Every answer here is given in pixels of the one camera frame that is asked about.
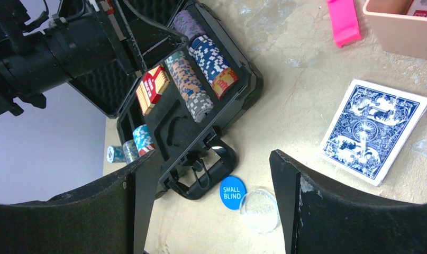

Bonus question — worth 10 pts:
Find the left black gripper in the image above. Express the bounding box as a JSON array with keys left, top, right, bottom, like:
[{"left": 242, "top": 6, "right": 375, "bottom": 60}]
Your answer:
[{"left": 104, "top": 1, "right": 188, "bottom": 76}]

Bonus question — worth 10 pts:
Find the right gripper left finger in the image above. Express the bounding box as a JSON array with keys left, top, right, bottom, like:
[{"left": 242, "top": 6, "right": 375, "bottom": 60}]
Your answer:
[{"left": 0, "top": 151, "right": 162, "bottom": 253}]

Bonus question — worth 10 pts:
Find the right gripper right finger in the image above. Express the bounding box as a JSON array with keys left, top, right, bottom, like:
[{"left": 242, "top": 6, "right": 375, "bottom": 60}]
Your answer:
[{"left": 269, "top": 150, "right": 427, "bottom": 253}]

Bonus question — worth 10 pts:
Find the red Texas Hold'em card box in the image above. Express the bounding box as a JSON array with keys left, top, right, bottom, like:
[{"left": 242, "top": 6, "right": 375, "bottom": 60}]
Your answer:
[{"left": 135, "top": 65, "right": 170, "bottom": 115}]

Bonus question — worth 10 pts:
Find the purple chip stack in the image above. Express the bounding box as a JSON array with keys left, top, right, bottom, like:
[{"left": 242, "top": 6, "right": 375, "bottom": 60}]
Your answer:
[{"left": 173, "top": 10, "right": 206, "bottom": 41}]

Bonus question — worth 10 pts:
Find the clear round disc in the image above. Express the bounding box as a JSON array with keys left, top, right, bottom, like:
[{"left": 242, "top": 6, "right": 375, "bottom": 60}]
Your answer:
[{"left": 239, "top": 187, "right": 280, "bottom": 234}]

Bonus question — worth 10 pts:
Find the green white chip stack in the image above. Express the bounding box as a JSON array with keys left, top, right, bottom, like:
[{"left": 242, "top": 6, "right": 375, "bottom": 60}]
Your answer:
[{"left": 165, "top": 51, "right": 214, "bottom": 123}]

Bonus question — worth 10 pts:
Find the blue round dealer button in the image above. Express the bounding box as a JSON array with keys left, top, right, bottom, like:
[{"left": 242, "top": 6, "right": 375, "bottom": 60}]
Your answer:
[{"left": 220, "top": 176, "right": 247, "bottom": 210}]

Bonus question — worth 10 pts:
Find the blue playing card deck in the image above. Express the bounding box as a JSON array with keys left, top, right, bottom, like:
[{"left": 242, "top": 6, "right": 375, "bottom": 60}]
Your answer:
[{"left": 320, "top": 79, "right": 427, "bottom": 186}]

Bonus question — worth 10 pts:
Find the teal chip stack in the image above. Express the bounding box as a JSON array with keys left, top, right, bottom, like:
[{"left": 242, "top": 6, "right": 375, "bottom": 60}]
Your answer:
[{"left": 106, "top": 146, "right": 126, "bottom": 164}]

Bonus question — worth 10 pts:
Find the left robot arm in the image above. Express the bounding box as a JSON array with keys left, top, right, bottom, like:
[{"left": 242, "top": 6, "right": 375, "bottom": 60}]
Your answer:
[{"left": 0, "top": 1, "right": 188, "bottom": 118}]

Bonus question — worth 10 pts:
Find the black poker set case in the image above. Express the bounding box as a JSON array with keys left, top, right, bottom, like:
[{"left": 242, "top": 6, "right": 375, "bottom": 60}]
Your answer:
[{"left": 70, "top": 1, "right": 264, "bottom": 200}]

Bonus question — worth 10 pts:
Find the blue white chip stack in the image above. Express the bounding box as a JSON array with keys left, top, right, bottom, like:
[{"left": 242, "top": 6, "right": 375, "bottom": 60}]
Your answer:
[{"left": 189, "top": 35, "right": 231, "bottom": 84}]

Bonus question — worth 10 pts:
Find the green chip stack in case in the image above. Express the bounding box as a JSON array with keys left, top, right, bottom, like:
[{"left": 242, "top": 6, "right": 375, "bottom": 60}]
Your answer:
[{"left": 122, "top": 140, "right": 140, "bottom": 164}]

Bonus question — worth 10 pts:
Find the light blue red chip stack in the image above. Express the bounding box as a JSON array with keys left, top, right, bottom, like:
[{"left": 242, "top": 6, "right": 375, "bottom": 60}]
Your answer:
[{"left": 132, "top": 124, "right": 156, "bottom": 156}]

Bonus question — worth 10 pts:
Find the orange chip stack in case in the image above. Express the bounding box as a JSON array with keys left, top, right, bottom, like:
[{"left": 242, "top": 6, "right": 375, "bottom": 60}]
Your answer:
[{"left": 212, "top": 67, "right": 239, "bottom": 99}]

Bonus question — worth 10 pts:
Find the pink highlighter marker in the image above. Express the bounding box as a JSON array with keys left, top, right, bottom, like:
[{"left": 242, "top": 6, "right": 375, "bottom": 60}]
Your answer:
[{"left": 326, "top": 0, "right": 362, "bottom": 48}]

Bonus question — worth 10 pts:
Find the peach plastic desk organizer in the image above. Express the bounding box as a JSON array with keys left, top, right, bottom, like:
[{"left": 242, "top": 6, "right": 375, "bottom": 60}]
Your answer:
[{"left": 362, "top": 1, "right": 427, "bottom": 60}]

